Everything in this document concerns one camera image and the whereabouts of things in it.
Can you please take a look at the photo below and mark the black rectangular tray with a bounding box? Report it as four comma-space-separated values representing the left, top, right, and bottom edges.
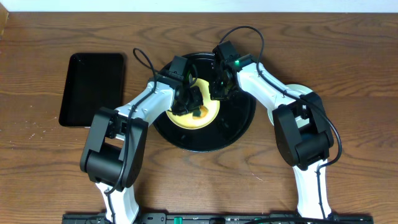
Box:
58, 52, 126, 127

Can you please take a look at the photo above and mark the mint plate back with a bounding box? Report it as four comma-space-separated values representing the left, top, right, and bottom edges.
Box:
267, 84, 312, 128

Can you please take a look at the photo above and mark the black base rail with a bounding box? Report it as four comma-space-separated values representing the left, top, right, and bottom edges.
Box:
61, 212, 374, 224

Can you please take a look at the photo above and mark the yellow green scrub sponge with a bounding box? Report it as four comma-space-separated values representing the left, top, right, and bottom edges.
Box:
192, 105, 208, 119

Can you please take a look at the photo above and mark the yellow plate with sauce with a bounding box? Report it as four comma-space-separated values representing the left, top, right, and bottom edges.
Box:
166, 78, 220, 129

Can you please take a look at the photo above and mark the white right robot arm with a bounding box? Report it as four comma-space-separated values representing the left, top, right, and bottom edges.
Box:
209, 58, 341, 219

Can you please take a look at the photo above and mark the black round tray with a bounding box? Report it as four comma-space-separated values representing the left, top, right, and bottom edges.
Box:
154, 52, 256, 152

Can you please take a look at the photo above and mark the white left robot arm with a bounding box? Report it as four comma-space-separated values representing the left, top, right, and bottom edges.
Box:
80, 75, 203, 223

